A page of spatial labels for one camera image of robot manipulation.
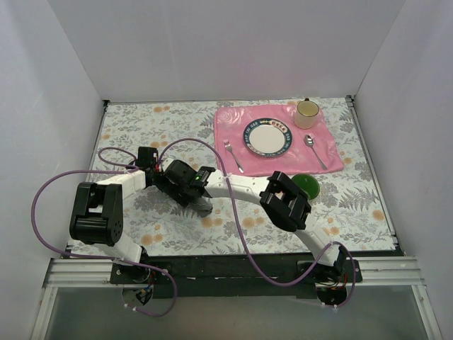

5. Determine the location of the grey cloth napkin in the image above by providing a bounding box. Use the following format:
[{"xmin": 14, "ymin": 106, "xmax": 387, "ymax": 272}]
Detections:
[{"xmin": 192, "ymin": 198, "xmax": 213, "ymax": 218}]

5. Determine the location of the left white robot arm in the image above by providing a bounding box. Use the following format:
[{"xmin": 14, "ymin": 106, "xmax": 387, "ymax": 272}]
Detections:
[{"xmin": 69, "ymin": 147, "xmax": 160, "ymax": 283}]

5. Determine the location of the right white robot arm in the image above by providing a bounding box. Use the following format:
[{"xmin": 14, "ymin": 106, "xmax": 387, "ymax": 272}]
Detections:
[{"xmin": 155, "ymin": 159, "xmax": 346, "ymax": 282}]

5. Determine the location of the silver fork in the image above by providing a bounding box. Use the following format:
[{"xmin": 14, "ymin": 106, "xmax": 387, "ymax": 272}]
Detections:
[{"xmin": 223, "ymin": 140, "xmax": 244, "ymax": 174}]

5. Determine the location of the white plate blue rim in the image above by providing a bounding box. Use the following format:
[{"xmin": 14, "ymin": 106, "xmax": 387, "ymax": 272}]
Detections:
[{"xmin": 243, "ymin": 118, "xmax": 293, "ymax": 158}]

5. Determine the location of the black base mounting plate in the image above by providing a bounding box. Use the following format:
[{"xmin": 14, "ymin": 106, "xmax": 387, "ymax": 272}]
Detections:
[{"xmin": 110, "ymin": 255, "xmax": 362, "ymax": 305}]

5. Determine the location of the green bowl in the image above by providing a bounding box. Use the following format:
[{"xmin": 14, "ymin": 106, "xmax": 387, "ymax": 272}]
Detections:
[{"xmin": 292, "ymin": 174, "xmax": 320, "ymax": 200}]

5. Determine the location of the silver spoon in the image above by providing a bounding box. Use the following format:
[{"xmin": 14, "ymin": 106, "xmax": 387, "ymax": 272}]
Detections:
[{"xmin": 304, "ymin": 135, "xmax": 327, "ymax": 170}]

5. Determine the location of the pink placemat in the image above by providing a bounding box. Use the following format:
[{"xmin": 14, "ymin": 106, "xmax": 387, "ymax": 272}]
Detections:
[{"xmin": 214, "ymin": 105, "xmax": 344, "ymax": 177}]

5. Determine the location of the cream mug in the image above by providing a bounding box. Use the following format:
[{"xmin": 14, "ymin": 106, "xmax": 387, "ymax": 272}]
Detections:
[{"xmin": 293, "ymin": 98, "xmax": 320, "ymax": 130}]

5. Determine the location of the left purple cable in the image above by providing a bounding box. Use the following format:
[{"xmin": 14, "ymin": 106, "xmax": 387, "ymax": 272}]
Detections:
[{"xmin": 30, "ymin": 147, "xmax": 180, "ymax": 317}]

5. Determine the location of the purple cable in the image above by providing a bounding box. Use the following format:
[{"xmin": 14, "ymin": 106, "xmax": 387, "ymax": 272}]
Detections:
[
  {"xmin": 30, "ymin": 147, "xmax": 180, "ymax": 317},
  {"xmin": 158, "ymin": 137, "xmax": 357, "ymax": 312}
]

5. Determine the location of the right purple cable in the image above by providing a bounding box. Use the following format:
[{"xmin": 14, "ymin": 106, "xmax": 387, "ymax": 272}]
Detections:
[{"xmin": 158, "ymin": 137, "xmax": 357, "ymax": 312}]

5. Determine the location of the aluminium frame rail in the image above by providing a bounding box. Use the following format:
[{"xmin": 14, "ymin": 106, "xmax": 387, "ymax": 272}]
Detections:
[{"xmin": 30, "ymin": 256, "xmax": 442, "ymax": 339}]

